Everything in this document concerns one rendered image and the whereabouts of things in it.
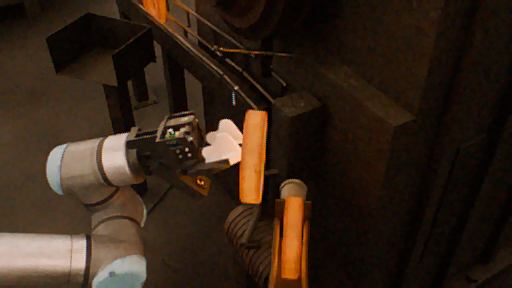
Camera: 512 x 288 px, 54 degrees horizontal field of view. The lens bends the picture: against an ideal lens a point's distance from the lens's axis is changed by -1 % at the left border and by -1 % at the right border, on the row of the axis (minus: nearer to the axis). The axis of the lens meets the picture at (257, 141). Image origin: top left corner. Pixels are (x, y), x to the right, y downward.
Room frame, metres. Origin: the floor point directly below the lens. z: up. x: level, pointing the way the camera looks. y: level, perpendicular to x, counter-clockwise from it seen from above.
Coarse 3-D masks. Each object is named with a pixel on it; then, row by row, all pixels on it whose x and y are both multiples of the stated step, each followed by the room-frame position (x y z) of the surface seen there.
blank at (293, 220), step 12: (288, 204) 0.64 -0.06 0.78; (300, 204) 0.64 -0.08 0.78; (288, 216) 0.61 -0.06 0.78; (300, 216) 0.61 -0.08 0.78; (288, 228) 0.59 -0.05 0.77; (300, 228) 0.59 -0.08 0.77; (288, 240) 0.57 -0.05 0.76; (300, 240) 0.57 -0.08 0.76; (288, 252) 0.56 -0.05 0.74; (300, 252) 0.56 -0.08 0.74; (288, 264) 0.55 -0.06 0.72; (288, 276) 0.55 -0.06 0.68
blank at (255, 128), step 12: (252, 120) 0.63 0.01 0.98; (264, 120) 0.63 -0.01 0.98; (252, 132) 0.61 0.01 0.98; (264, 132) 0.62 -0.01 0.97; (252, 144) 0.59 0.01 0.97; (264, 144) 0.67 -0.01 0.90; (252, 156) 0.58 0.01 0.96; (264, 156) 0.68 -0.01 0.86; (252, 168) 0.57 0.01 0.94; (240, 180) 0.56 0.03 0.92; (252, 180) 0.56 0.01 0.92; (240, 192) 0.56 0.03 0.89; (252, 192) 0.56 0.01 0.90
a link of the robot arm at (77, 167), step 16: (80, 144) 0.67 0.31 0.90; (96, 144) 0.65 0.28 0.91; (48, 160) 0.65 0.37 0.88; (64, 160) 0.64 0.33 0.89; (80, 160) 0.63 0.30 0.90; (96, 160) 0.63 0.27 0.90; (48, 176) 0.63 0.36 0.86; (64, 176) 0.62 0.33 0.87; (80, 176) 0.62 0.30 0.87; (96, 176) 0.61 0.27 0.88; (64, 192) 0.62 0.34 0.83; (80, 192) 0.62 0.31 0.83; (96, 192) 0.62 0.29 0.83
